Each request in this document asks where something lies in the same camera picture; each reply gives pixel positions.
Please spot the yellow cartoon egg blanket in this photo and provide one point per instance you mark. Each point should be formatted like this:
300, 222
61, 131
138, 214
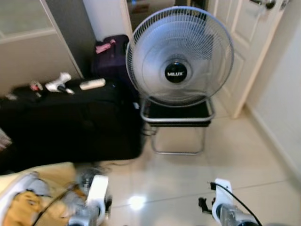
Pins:
28, 207

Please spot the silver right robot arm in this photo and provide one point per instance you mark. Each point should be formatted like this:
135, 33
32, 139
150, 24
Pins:
235, 219

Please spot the large black suitcase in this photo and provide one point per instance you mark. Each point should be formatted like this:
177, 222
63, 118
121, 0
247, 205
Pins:
70, 122

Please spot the white remote control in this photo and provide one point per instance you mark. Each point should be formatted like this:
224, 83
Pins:
92, 84

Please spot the small red item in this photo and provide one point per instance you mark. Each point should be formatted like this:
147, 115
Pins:
36, 86

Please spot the purple suitcase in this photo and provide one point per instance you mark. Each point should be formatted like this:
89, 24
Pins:
110, 63

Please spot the pink luggage tag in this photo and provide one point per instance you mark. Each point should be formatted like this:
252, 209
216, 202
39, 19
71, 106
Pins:
104, 46

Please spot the white panel door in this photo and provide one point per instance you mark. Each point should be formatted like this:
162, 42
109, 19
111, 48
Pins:
244, 42

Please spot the beige wardrobe sliding door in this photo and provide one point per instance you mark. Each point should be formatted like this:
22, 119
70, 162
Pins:
28, 52

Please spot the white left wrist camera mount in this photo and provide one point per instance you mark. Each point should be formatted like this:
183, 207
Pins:
97, 190

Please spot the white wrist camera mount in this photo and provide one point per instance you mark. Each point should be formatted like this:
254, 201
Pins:
222, 197
97, 190

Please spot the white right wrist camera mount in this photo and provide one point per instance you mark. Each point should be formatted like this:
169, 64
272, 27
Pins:
222, 197

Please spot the black metal-frame chair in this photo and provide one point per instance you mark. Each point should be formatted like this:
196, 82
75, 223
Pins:
178, 113

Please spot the grey Milux pedestal fan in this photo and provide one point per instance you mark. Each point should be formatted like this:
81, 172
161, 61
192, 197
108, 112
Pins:
176, 52

